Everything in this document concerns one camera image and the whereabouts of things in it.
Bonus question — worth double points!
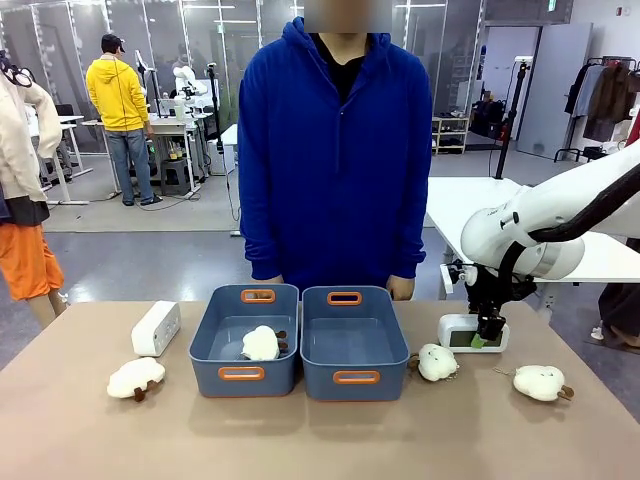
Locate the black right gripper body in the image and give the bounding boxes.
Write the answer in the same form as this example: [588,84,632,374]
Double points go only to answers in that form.
[467,264,537,321]

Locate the white digital clock green screen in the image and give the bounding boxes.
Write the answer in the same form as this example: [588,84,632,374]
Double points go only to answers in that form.
[437,313,511,355]

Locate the person's left forearm blue sleeve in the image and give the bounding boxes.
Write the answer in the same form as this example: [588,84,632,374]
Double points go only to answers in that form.
[385,189,429,281]

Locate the person's right forearm blue sleeve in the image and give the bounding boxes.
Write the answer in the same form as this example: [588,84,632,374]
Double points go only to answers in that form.
[238,189,287,281]

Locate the white digital clock box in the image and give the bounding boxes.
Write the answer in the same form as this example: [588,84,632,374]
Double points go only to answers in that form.
[130,300,182,358]

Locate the person's left hand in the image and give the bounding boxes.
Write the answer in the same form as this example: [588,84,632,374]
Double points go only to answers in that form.
[386,274,416,302]

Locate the person's right hand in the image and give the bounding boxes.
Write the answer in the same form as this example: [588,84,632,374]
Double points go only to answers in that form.
[249,273,286,302]

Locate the white sheep plush toy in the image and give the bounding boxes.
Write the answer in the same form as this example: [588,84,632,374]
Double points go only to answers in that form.
[493,364,576,403]
[106,356,167,403]
[241,324,290,362]
[407,343,460,383]

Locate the large white table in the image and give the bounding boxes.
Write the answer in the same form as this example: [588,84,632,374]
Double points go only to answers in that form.
[426,175,640,301]

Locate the bystander dark trousers white shoe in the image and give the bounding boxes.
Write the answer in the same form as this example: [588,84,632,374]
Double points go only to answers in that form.
[589,279,640,355]

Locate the low wooden shelf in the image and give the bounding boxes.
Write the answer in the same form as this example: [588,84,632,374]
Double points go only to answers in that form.
[430,115,472,156]

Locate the black bags pile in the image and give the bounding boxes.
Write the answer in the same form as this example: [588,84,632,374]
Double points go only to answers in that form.
[471,98,509,140]

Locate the black tripod stand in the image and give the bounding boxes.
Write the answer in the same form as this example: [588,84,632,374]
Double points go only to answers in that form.
[493,56,532,181]

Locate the person torso blue hoodie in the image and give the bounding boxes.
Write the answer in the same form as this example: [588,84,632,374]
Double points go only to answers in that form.
[237,16,434,301]

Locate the clothes rack with coats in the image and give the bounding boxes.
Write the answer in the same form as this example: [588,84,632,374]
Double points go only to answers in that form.
[553,55,640,164]

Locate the white low cabinet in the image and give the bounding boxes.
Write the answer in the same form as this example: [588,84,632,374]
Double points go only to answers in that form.
[207,123,239,177]

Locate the grey step stool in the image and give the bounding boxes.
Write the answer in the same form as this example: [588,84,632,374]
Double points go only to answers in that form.
[159,160,195,197]

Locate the white workbench desk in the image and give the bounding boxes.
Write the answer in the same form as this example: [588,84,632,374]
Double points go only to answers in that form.
[81,115,202,197]

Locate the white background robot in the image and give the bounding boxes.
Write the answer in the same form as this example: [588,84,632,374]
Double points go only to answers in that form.
[171,63,210,115]

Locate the man in yellow hoodie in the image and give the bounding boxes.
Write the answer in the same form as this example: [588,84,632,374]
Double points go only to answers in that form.
[85,33,164,207]

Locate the white office desk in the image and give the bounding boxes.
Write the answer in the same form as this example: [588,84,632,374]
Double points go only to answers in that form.
[28,114,94,207]

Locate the mannequin cream top orange shorts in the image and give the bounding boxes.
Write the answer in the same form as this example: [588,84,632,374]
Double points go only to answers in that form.
[0,49,70,330]

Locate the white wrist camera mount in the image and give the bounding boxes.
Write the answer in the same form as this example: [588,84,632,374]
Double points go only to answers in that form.
[439,262,479,295]

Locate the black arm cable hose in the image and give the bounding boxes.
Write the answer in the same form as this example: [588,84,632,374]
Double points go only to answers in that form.
[497,167,640,306]

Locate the blue basket orange handles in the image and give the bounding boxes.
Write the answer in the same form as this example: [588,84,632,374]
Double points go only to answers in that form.
[188,283,301,399]
[299,285,411,403]

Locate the thin black camera stand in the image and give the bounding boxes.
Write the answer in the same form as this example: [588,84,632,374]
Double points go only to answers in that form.
[205,62,242,237]

